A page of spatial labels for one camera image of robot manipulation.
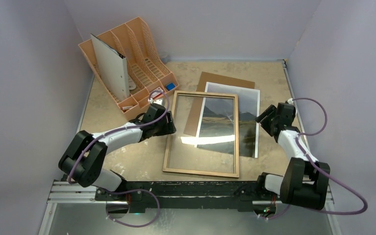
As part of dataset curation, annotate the brown backing board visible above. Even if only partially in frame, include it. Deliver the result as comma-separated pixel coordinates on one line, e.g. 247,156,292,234
183,71,255,137

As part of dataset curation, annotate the wooden picture frame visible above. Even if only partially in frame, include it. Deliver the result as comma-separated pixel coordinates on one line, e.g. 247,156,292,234
163,91,239,178

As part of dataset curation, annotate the landscape photo print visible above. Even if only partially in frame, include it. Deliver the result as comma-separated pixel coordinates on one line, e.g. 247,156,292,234
194,82,260,158

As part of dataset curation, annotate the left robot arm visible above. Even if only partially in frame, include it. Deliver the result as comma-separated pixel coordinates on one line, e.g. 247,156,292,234
58,103,176,200

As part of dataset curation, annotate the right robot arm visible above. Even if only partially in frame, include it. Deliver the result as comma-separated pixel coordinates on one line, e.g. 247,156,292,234
255,103,330,210

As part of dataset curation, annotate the red white small box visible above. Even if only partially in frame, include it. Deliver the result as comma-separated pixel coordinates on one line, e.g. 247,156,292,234
150,87,164,99

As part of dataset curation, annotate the blue small box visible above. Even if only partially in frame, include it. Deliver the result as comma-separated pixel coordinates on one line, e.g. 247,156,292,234
165,83,176,91

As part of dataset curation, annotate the orange file organizer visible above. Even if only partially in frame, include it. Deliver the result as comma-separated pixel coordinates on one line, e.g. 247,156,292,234
78,17,179,120

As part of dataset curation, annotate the white binder folder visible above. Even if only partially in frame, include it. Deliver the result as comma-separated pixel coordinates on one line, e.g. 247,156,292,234
91,34,130,101

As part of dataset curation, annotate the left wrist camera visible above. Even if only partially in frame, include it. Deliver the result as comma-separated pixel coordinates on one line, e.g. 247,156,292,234
148,97,165,106

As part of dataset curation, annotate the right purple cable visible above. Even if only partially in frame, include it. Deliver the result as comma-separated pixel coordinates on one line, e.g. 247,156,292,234
258,97,369,221

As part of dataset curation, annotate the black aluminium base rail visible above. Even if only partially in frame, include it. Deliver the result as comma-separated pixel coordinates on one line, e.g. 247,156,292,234
47,180,334,215

